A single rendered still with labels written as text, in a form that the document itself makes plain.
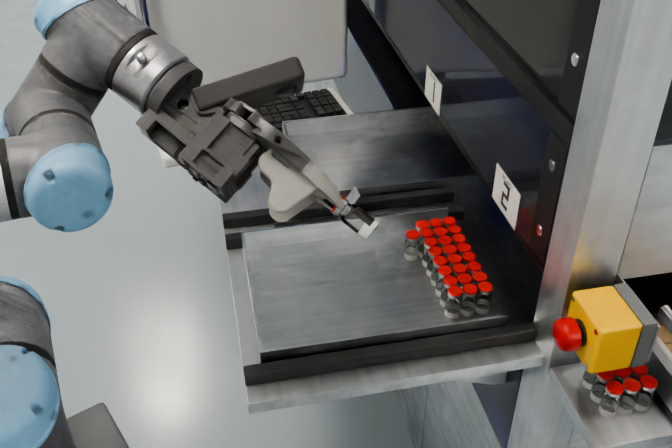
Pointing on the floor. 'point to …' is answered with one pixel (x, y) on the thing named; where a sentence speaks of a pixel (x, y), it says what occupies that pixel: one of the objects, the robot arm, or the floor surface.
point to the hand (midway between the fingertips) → (336, 196)
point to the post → (601, 167)
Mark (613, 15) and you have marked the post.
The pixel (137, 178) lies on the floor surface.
